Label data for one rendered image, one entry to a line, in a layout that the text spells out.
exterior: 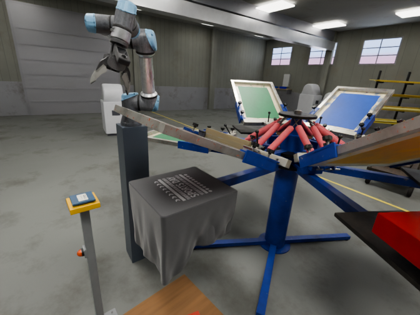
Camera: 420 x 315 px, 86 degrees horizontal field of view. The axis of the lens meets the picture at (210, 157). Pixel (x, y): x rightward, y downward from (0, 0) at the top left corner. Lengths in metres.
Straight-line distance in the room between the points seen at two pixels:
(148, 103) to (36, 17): 8.58
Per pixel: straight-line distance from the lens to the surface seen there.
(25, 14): 10.09
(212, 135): 1.52
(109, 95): 6.35
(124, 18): 1.09
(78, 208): 1.24
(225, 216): 1.36
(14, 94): 10.07
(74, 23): 10.15
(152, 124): 0.92
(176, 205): 1.16
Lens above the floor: 1.56
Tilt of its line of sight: 19 degrees down
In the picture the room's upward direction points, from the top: 3 degrees clockwise
